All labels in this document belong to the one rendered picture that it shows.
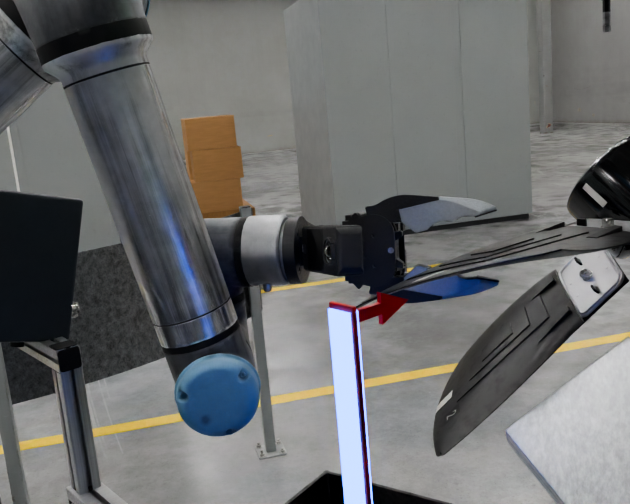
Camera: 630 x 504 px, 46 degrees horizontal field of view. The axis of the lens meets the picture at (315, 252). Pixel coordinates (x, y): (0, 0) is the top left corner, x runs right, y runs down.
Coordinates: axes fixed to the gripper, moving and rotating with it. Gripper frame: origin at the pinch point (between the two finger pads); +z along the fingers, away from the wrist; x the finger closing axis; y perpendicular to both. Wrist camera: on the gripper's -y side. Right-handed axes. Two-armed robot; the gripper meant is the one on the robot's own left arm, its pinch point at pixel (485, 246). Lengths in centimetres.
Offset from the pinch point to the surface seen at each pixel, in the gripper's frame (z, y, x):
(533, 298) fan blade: 5.1, 17.4, 8.1
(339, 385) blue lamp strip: -9.9, -23.4, 7.1
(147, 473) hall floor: -130, 174, 100
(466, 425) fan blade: -2.8, 9.8, 21.2
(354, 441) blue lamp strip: -9.0, -23.6, 11.0
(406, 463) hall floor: -33, 188, 98
